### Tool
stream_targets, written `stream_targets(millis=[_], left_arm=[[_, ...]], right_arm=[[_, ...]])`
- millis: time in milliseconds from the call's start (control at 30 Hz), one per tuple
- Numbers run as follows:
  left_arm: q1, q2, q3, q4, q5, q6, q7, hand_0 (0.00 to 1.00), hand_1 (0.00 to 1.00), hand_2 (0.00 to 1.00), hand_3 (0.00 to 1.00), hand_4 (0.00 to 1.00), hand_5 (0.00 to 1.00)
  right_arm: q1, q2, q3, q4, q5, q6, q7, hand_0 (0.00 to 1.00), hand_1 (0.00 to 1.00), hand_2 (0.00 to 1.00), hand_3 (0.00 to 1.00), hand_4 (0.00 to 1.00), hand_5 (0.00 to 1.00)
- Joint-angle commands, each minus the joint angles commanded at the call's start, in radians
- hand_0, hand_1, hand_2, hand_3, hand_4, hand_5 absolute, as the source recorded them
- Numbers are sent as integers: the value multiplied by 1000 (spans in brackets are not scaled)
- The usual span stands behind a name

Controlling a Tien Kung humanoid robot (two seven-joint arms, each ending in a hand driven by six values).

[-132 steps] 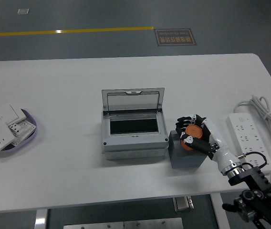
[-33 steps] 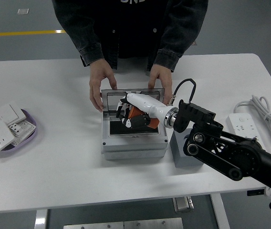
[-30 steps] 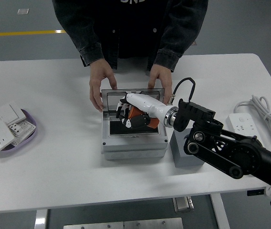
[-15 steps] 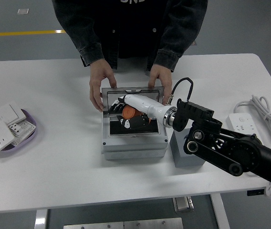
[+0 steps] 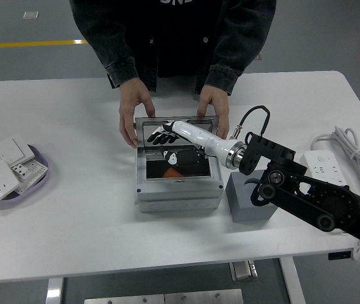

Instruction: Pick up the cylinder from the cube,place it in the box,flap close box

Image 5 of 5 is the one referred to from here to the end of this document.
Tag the metal base plate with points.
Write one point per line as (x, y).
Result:
(164, 297)

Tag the grey metal under-table bracket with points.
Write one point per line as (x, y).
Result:
(243, 270)

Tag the grey plastic enclosure box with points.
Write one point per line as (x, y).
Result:
(177, 193)

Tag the grey cube with round hole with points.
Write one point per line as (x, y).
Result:
(241, 202)

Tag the small white socket insert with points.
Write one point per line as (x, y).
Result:
(21, 171)

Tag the white and black robot right hand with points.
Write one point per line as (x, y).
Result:
(205, 139)

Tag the yellow floor tape line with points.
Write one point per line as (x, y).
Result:
(24, 44)

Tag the small metal floor plate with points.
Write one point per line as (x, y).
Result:
(30, 15)

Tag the person's right forearm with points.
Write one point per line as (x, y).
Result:
(113, 57)

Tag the white perforated socket backplate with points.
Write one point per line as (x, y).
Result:
(35, 169)

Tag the white wall switch plate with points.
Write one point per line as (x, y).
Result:
(9, 152)

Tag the person's left hand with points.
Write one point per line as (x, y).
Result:
(216, 101)

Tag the purple plastic tray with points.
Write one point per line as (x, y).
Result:
(38, 189)

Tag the orange cylinder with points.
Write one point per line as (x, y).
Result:
(172, 174)

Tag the brown floor sign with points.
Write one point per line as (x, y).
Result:
(257, 57)

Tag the person's left forearm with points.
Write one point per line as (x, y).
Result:
(234, 57)

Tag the person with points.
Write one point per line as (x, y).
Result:
(173, 35)

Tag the black table control box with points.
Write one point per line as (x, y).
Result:
(340, 255)

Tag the person's right hand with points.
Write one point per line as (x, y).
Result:
(132, 98)

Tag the white table leg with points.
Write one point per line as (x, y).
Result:
(292, 282)
(54, 291)

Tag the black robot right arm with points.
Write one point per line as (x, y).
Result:
(325, 199)

